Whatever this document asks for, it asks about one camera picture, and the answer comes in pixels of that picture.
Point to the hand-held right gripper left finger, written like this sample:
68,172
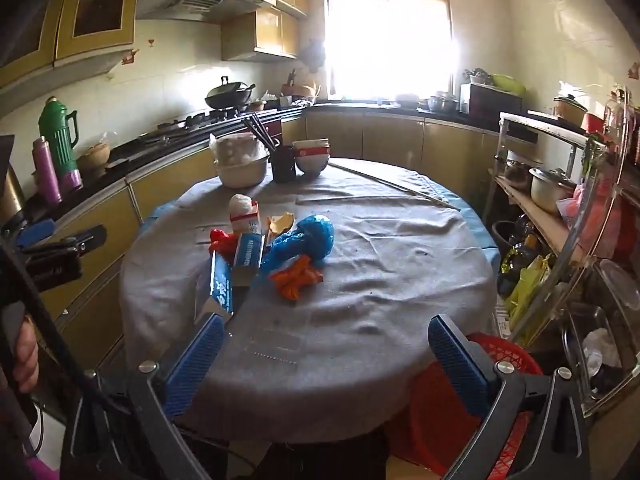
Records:
195,365

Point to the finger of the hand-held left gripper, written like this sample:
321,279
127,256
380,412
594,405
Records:
36,232
82,239

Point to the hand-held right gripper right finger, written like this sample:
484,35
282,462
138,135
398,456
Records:
457,360

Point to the red plastic basket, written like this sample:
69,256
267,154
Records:
425,425

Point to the blue printed carton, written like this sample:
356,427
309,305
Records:
220,290

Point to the blue silver carton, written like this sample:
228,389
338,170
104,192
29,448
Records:
248,257

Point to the red plastic bag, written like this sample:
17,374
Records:
222,242

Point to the orange plastic bag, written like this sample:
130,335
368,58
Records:
295,280

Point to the orange white medicine box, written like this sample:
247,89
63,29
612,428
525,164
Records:
247,224

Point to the white tissue ball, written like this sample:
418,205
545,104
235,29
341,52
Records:
241,204

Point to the orange peel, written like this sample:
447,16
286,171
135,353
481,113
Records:
281,222

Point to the blue plastic bag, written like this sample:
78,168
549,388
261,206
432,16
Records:
312,235

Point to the person's left hand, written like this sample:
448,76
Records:
27,360

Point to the gold electric kettle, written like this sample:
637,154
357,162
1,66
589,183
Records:
11,195

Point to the purple thermos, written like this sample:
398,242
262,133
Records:
46,170

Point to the brown clay bowl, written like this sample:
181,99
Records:
94,156

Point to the black kitchen countertop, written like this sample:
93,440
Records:
130,152

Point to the green thermos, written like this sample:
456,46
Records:
59,135

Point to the yellow plastic bag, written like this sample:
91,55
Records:
530,290

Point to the grey tablecloth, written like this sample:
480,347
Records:
375,285

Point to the blue tablecloth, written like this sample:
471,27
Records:
487,245

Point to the steel basin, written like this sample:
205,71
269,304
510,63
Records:
575,340

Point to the gas stove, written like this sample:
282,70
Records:
170,130

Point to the white crumpled bag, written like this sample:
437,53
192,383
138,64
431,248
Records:
600,350

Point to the wooden shelf board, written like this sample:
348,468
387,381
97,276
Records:
540,220

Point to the cream basin bowl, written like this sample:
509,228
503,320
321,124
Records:
242,175

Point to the bag of steamed buns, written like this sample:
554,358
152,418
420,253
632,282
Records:
237,147

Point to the thin bamboo stick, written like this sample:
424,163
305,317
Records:
395,185

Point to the glass framed cabinet door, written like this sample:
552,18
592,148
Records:
30,45
97,15

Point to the large steel pot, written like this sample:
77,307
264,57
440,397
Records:
550,192

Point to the pink plastic bag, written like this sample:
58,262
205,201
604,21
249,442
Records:
580,210

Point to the small steel pot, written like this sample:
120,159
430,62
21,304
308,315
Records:
517,175

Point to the black wok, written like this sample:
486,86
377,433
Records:
227,95

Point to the white bowl red band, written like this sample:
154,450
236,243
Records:
311,151
311,143
312,165

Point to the metal storage rack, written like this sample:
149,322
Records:
545,132

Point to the black induction cooker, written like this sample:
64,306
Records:
550,119

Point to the microwave oven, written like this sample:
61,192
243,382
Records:
490,101

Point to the knife block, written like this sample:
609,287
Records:
291,81

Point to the wooden cutting board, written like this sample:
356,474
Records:
305,89

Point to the cream pot with lid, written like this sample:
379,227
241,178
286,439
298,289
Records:
569,112

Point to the red container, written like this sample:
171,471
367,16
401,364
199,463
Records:
594,122

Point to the green plastic basin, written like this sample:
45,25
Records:
510,85

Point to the small potted plant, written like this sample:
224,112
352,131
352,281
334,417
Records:
476,76

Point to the clear oil bottle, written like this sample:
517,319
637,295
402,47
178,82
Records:
614,120

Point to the hanging dish cloth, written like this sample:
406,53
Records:
312,55

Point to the bright window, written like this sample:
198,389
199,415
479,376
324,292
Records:
390,35

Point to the red wall sticker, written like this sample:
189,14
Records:
131,57

